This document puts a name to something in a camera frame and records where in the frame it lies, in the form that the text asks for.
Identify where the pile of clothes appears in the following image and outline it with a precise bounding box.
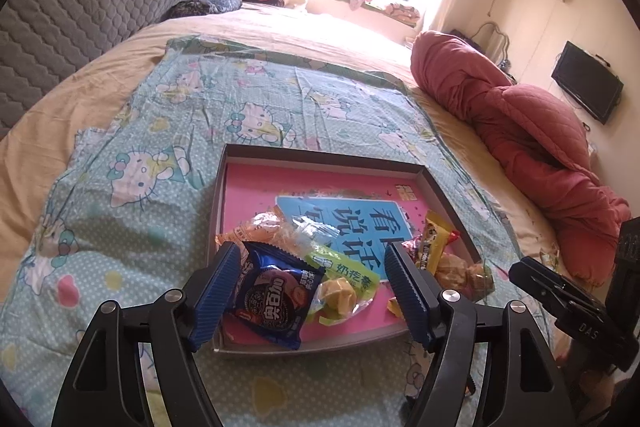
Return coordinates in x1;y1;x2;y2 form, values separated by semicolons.
345;0;423;28

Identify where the pink book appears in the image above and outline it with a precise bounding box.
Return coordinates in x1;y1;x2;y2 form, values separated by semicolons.
220;162;466;345

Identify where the dark floral cushion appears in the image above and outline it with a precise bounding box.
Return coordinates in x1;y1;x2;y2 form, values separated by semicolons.
162;0;243;22

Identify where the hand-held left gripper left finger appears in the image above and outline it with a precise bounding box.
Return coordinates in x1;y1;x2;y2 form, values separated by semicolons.
50;241;243;427

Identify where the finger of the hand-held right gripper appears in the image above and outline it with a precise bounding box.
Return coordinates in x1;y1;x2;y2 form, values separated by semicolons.
507;257;633;370

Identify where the black television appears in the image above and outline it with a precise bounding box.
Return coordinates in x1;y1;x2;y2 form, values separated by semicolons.
551;41;625;125

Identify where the clear yellow pastry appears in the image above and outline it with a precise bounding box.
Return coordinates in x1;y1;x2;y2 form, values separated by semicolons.
317;277;373;323

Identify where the printed cartoon blanket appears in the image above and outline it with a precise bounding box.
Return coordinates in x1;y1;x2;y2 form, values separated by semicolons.
0;36;556;427

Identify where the red quilt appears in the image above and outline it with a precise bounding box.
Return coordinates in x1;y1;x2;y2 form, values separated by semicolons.
410;29;632;288

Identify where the white metal chair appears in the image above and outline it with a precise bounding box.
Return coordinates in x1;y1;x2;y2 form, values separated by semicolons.
472;22;511;62

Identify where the yellow snack bar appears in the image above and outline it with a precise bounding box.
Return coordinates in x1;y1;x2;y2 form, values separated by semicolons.
417;213;461;275

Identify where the grey shallow cardboard box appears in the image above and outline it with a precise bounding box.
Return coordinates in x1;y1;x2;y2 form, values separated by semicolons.
209;143;478;354

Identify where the beige bed sheet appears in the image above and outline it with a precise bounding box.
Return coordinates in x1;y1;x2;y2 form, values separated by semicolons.
0;2;576;358

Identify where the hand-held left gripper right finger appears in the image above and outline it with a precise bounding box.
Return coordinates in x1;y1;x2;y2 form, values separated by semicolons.
385;242;576;427

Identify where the blue cookie packet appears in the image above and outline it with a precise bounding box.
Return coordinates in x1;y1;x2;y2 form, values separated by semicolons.
222;241;326;350

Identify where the green snack packet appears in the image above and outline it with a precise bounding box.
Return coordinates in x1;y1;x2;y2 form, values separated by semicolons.
302;247;383;300

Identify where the black device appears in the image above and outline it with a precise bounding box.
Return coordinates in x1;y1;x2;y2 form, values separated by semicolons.
447;28;483;50

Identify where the green yellow candy packet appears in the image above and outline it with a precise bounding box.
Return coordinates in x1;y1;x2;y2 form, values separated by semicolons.
542;239;563;268

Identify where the red candy packet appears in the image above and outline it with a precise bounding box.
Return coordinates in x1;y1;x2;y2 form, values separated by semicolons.
400;237;426;263

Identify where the clear round pastry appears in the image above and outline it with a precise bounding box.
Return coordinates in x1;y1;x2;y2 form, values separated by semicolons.
434;252;496;305

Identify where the orange snack packet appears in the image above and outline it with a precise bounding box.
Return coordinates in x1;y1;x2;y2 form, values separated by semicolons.
215;211;286;255

